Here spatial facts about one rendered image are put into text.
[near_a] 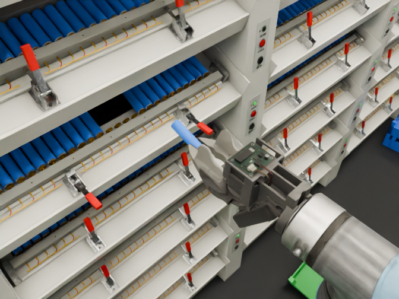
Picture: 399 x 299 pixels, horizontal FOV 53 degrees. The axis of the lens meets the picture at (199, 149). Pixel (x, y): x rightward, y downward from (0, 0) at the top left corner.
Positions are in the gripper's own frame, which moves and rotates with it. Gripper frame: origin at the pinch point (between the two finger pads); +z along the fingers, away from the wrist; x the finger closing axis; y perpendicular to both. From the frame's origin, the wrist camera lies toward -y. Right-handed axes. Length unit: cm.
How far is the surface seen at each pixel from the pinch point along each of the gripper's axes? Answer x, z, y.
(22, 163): 22.2, 21.7, -4.6
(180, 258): -8, 14, -69
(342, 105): -88, 11, -50
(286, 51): -46.1, 15.2, -8.9
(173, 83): -12.5, 20.8, -4.9
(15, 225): 28.6, 14.5, -9.3
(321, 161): -94, 14, -88
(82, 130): 10.0, 21.7, -4.6
